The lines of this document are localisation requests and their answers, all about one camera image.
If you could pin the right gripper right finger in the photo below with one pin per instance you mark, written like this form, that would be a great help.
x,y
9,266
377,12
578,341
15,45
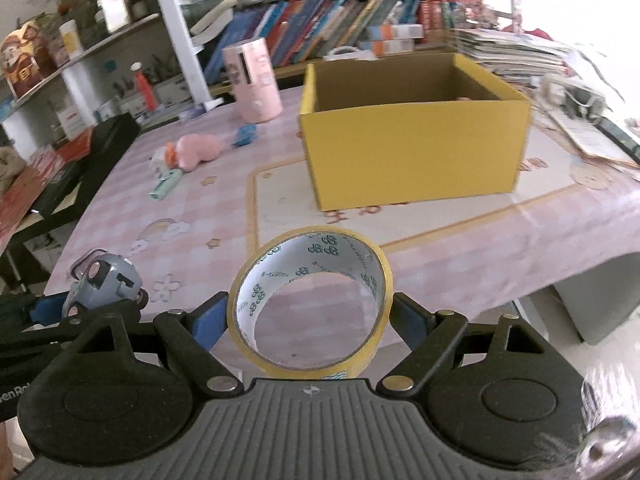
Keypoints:
x,y
432,338

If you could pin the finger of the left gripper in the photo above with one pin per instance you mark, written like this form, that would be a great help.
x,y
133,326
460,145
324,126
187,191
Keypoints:
x,y
47,310

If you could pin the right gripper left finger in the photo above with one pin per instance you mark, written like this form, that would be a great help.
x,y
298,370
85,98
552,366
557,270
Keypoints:
x,y
189,337

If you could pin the grey toy car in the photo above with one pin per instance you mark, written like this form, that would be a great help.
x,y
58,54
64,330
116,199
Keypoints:
x,y
102,278

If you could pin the yellow packing tape roll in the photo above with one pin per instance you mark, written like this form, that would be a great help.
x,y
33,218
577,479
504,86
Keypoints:
x,y
312,304

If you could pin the mint green stapler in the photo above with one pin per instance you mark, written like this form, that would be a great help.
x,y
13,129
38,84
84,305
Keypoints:
x,y
166,184

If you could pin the white orange small box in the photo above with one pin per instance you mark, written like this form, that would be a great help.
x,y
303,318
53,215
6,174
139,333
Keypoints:
x,y
160,162

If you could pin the pink plush toy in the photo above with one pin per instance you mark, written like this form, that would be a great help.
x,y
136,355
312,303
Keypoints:
x,y
191,150

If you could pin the blue binder clip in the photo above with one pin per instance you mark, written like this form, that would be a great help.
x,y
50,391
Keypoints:
x,y
245,135

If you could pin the red booklet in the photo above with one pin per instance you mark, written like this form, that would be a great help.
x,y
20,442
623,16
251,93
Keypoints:
x,y
39,172

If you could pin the black box on side table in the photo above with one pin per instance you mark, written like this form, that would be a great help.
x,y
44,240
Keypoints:
x,y
108,142

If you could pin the pink checkered tablecloth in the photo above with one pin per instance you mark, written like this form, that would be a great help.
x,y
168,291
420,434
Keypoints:
x,y
567,217

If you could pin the yellow cardboard box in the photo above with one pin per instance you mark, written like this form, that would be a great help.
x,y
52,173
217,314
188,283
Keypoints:
x,y
391,131

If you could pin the white spray bottle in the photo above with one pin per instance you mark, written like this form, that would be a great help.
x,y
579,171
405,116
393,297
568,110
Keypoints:
x,y
199,110

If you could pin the red white glue bottle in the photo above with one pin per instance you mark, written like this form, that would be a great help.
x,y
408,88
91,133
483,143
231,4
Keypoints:
x,y
144,87

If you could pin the fortune god figurine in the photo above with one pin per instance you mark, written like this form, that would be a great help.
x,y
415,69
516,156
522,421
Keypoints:
x,y
25,58

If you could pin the pink cylindrical humidifier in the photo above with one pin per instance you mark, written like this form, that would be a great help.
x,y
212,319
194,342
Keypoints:
x,y
249,69

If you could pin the white power strip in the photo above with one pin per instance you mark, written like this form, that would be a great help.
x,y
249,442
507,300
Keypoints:
x,y
575,99

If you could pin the white yellow jar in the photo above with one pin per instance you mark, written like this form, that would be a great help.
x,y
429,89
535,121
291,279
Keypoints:
x,y
71,39

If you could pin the stack of newspapers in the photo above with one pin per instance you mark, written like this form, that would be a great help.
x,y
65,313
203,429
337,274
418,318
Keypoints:
x,y
513,57

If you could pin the orange white medicine box lower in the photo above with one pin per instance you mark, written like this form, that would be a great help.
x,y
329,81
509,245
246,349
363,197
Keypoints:
x,y
388,47

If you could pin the orange white medicine box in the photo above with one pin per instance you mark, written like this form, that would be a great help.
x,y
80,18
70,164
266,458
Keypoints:
x,y
395,32
388,47

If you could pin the white quilted pearl handbag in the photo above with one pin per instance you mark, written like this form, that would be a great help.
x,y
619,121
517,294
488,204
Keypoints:
x,y
346,53

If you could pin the orange white medicine box upper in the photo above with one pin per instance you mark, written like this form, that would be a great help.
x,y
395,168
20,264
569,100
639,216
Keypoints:
x,y
395,32

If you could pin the row of leaning books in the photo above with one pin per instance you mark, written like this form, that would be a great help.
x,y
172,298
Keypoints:
x,y
296,31

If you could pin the white milk carton vase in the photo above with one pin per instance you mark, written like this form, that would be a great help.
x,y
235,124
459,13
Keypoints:
x,y
112,2

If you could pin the red boxed book set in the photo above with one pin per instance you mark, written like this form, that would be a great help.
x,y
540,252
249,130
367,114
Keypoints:
x,y
449,14

